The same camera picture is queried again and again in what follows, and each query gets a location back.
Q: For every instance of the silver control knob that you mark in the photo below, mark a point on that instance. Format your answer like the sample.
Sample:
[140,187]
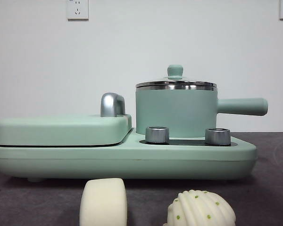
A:
[217,137]
[156,135]

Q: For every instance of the ribbed bun with green dots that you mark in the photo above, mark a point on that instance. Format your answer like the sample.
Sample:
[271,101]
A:
[200,209]

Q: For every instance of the glass lid with green knob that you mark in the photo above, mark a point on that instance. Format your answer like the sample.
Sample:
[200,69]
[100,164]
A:
[175,70]

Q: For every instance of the plain white steamed bun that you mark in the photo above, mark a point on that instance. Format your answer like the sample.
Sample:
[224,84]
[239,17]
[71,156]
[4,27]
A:
[102,204]

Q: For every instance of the green breakfast machine base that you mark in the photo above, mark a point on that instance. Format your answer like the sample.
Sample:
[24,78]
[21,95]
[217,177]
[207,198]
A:
[132,160]

